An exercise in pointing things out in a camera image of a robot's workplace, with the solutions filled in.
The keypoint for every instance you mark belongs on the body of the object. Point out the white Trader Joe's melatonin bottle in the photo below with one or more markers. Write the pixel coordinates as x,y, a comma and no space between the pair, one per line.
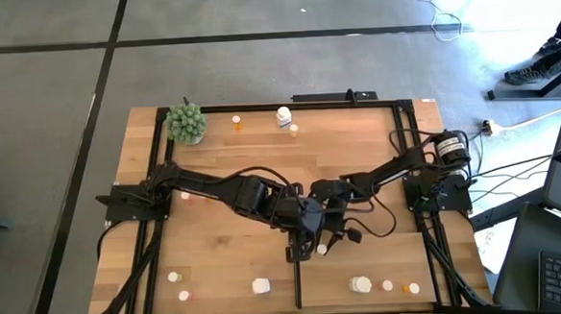
261,286

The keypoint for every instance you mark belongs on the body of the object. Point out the orange pill vial white cap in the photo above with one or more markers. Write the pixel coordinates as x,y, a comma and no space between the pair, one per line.
414,288
236,119

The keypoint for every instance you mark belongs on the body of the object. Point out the black desk crossbar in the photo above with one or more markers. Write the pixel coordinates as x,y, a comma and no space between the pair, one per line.
500,213

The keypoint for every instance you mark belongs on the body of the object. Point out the dark desk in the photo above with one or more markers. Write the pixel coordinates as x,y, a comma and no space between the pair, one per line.
521,260

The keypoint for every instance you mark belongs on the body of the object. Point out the black desk foot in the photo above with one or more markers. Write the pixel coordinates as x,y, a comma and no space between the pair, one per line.
522,94

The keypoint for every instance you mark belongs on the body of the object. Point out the green succulent in white pot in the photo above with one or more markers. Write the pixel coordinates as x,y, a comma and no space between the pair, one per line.
186,123

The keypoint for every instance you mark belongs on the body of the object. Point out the white round pill bottle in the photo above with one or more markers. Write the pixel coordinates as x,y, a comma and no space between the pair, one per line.
361,284

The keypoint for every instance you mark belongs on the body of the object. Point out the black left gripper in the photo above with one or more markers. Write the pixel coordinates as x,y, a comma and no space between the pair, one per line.
306,235

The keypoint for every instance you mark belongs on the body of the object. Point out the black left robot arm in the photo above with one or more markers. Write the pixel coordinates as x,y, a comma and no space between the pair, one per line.
224,191

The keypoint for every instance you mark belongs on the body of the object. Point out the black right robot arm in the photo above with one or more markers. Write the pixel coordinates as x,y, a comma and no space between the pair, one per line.
391,168

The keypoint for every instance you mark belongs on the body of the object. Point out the pink pill vial white cap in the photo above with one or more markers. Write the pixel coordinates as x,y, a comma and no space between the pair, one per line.
185,195
184,295
387,285

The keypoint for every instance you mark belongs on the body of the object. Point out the black mounting bar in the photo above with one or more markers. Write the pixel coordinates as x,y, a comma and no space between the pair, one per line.
325,97

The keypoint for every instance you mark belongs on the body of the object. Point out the white bottle blue label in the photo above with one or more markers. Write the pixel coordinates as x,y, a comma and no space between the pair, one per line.
283,114

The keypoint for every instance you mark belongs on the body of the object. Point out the person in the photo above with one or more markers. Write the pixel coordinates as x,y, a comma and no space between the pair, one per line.
526,74

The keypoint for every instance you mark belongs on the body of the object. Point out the white power strip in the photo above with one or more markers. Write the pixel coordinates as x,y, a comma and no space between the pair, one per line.
489,127

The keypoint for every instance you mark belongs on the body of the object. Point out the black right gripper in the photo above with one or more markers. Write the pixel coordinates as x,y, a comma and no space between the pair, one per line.
333,197

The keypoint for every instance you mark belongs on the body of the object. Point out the white paper sheet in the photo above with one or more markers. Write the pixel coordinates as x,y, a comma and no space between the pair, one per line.
489,249

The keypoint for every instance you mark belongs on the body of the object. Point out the wooden shelf black frame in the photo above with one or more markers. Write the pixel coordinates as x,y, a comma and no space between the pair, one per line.
387,262

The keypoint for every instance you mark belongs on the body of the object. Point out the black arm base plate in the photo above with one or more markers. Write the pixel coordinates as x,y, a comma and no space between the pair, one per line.
120,216
458,204

